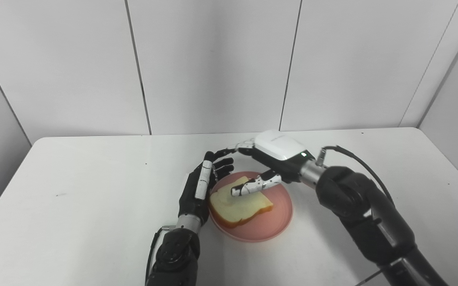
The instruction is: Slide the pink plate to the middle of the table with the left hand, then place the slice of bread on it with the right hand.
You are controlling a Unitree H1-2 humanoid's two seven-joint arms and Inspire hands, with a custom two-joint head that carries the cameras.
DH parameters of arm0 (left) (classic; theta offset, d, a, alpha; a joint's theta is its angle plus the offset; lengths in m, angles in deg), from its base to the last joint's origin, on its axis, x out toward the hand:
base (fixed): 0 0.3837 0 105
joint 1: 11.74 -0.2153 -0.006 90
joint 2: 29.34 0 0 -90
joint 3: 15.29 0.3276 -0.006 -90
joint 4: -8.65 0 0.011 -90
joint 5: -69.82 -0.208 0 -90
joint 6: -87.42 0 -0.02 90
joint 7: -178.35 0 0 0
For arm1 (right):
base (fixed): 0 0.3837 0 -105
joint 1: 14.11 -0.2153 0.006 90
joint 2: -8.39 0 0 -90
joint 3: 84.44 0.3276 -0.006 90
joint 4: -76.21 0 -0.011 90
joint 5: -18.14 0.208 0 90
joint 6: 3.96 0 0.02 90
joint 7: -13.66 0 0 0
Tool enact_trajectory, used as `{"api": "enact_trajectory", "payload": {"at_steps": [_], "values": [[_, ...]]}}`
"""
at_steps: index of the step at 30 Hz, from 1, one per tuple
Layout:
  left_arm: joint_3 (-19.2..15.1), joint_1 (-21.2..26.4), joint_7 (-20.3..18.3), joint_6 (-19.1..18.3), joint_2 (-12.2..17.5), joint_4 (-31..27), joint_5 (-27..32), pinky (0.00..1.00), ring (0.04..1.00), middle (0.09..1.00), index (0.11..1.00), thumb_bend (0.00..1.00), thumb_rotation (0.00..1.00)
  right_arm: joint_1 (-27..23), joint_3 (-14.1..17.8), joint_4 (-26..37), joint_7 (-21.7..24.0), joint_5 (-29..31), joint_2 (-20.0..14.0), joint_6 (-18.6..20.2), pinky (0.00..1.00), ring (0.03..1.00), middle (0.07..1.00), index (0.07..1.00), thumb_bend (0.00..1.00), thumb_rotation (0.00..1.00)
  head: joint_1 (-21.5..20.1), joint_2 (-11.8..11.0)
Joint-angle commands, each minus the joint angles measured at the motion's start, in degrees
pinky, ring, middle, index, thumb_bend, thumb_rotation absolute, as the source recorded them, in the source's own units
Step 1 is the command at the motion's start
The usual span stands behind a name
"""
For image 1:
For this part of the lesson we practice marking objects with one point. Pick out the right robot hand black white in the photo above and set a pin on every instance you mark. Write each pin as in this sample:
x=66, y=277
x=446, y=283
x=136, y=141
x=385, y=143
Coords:
x=276, y=159

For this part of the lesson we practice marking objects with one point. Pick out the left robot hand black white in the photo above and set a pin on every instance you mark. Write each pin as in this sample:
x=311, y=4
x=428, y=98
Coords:
x=199, y=190

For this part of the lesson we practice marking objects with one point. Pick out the slice of bread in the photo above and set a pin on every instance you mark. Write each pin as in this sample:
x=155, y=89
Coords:
x=237, y=204

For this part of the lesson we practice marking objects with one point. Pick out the pink round plate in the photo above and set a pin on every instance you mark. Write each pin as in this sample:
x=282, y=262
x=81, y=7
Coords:
x=264, y=224

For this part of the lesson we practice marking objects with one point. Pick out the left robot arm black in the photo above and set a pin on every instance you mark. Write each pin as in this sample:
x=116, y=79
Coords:
x=175, y=254

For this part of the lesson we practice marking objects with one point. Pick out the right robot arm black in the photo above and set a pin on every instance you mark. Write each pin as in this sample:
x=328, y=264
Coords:
x=368, y=222

